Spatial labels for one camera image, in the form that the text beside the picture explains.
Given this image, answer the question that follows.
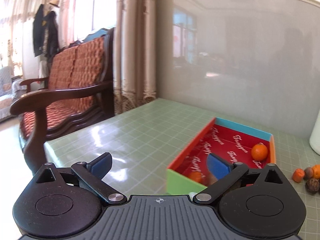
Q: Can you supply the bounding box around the black jacket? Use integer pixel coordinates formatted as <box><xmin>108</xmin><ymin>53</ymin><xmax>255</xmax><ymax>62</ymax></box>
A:
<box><xmin>32</xmin><ymin>4</ymin><xmax>48</xmax><ymax>57</ymax></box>

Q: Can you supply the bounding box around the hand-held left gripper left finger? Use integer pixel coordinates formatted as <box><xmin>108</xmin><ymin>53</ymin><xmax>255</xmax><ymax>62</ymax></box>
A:
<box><xmin>35</xmin><ymin>152</ymin><xmax>123</xmax><ymax>204</ymax></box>

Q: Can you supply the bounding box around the orange carrot piece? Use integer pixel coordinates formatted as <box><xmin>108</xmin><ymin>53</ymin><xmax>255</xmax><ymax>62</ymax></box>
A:
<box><xmin>292</xmin><ymin>168</ymin><xmax>306</xmax><ymax>183</ymax></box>
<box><xmin>189</xmin><ymin>171</ymin><xmax>203</xmax><ymax>183</ymax></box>

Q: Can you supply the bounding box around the colourful cardboard box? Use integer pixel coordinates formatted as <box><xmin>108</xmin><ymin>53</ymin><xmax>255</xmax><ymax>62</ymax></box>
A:
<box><xmin>166</xmin><ymin>117</ymin><xmax>276</xmax><ymax>196</ymax></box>

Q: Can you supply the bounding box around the beige patterned curtain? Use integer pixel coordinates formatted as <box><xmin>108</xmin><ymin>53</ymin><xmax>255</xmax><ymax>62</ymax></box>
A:
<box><xmin>113</xmin><ymin>0</ymin><xmax>158</xmax><ymax>116</ymax></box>

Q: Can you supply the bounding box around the sheer window curtain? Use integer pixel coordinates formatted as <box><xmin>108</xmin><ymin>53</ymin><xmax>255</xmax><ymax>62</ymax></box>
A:
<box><xmin>0</xmin><ymin>0</ymin><xmax>75</xmax><ymax>80</ymax></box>

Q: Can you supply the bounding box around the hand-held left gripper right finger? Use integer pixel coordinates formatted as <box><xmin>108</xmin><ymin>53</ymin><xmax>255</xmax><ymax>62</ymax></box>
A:
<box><xmin>193</xmin><ymin>153</ymin><xmax>288</xmax><ymax>204</ymax></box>

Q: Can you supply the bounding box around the grey covered sofa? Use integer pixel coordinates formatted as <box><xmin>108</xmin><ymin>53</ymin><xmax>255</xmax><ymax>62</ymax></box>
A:
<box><xmin>0</xmin><ymin>66</ymin><xmax>23</xmax><ymax>122</ymax></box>

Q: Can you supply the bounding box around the dark passion fruit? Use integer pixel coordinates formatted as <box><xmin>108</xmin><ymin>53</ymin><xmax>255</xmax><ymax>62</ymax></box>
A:
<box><xmin>305</xmin><ymin>178</ymin><xmax>320</xmax><ymax>194</ymax></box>

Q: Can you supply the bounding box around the wooden sofa with orange cushions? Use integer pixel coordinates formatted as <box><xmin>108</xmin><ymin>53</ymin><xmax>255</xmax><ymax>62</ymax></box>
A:
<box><xmin>10</xmin><ymin>27</ymin><xmax>116</xmax><ymax>174</ymax></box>

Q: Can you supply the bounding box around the white thermos jug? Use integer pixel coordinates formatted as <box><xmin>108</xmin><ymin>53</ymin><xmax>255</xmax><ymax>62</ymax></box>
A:
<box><xmin>309</xmin><ymin>110</ymin><xmax>320</xmax><ymax>155</ymax></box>

